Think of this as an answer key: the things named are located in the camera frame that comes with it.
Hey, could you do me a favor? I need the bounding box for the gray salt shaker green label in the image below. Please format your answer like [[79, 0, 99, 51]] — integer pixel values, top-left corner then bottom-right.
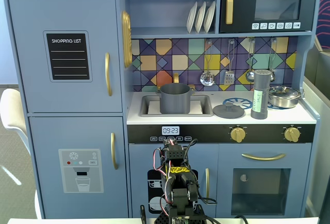
[[250, 69, 272, 120]]

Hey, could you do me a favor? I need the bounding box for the blue fridge door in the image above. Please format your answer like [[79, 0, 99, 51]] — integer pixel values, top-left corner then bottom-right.
[[7, 0, 123, 114]]

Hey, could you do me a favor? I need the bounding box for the gold freezer door handle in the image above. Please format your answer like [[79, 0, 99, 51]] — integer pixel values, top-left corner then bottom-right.
[[110, 132, 119, 170]]

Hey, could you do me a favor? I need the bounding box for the white toy plate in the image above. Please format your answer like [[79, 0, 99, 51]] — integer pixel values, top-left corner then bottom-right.
[[194, 1, 207, 34], [203, 1, 216, 33], [186, 1, 199, 34]]

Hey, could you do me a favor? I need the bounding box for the blue burner ring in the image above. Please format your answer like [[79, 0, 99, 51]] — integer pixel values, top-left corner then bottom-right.
[[222, 97, 253, 110], [267, 101, 292, 110]]

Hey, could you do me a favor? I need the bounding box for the metal slotted spatula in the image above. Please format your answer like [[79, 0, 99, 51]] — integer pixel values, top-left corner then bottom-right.
[[223, 40, 236, 86]]

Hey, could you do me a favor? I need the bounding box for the water dispenser sticker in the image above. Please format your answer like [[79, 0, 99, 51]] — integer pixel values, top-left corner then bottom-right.
[[58, 148, 104, 194]]

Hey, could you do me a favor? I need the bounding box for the metal slotted skimmer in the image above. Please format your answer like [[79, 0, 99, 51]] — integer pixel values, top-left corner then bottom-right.
[[200, 40, 216, 87]]

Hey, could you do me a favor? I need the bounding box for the black dishwasher sticker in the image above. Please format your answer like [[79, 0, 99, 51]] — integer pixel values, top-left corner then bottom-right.
[[147, 168, 199, 214]]

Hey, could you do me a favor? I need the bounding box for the metal ladle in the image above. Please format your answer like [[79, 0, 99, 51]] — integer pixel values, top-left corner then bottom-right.
[[245, 38, 256, 82]]

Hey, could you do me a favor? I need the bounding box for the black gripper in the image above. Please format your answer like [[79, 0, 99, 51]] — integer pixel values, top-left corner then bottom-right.
[[162, 139, 183, 148]]

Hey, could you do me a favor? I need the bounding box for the gold toy phone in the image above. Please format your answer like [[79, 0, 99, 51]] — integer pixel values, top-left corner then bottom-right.
[[121, 10, 133, 68]]

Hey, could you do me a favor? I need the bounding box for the metal spoon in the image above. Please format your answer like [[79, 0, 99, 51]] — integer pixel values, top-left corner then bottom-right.
[[268, 38, 278, 82]]

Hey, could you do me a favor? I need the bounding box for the gold oven handle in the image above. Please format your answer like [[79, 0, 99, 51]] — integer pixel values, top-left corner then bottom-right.
[[241, 152, 286, 162]]

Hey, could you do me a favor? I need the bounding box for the gray plastic pot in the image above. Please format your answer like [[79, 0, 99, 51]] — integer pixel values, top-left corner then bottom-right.
[[155, 83, 194, 114]]

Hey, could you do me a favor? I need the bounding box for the colourful tile backsplash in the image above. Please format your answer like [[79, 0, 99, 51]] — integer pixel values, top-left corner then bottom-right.
[[131, 37, 297, 93]]

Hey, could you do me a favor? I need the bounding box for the gray pot lid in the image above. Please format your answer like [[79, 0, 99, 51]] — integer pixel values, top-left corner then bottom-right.
[[212, 102, 245, 119]]

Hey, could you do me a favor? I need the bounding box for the blue wooden toy kitchen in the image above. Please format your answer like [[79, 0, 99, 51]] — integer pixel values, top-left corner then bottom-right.
[[2, 0, 323, 219]]

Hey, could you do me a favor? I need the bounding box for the white chair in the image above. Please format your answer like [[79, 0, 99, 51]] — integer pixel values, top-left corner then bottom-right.
[[0, 88, 42, 219]]

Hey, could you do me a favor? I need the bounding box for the blue freezer door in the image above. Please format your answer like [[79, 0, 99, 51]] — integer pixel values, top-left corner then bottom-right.
[[28, 116, 129, 219]]

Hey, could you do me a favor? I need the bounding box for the gold stove knob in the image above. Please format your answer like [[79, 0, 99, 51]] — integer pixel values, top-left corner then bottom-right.
[[284, 127, 301, 143], [230, 127, 246, 143]]

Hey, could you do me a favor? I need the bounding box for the steel pot with lid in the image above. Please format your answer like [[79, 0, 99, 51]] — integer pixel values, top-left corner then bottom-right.
[[268, 85, 303, 109]]

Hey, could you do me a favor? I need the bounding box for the gold fridge door handle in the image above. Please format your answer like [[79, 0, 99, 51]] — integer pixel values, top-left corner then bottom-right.
[[104, 52, 113, 97]]

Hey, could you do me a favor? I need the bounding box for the gold toy faucet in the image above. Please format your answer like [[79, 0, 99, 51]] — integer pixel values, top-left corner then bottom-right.
[[156, 72, 196, 92]]

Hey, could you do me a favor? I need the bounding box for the blue oven door with window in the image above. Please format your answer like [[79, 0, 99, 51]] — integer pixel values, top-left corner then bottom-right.
[[218, 143, 313, 218]]

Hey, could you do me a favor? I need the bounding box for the gold cabinet handle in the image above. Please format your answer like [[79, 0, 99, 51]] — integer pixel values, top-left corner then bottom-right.
[[205, 167, 210, 200]]

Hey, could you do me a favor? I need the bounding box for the gold microwave handle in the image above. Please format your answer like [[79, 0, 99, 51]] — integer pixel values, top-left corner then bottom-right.
[[225, 0, 234, 25]]

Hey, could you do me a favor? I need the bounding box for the black shopping list board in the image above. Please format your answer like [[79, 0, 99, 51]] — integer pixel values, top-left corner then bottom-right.
[[43, 30, 93, 83]]

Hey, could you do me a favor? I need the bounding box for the black stove control panel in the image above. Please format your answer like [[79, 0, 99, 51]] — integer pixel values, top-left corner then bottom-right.
[[127, 124, 317, 144]]

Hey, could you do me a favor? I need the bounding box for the blue cabinet door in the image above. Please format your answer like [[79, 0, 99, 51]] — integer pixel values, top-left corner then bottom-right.
[[128, 143, 220, 218]]

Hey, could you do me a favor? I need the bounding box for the gray toy sink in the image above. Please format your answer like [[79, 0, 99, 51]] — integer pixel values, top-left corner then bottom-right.
[[140, 94, 214, 118]]

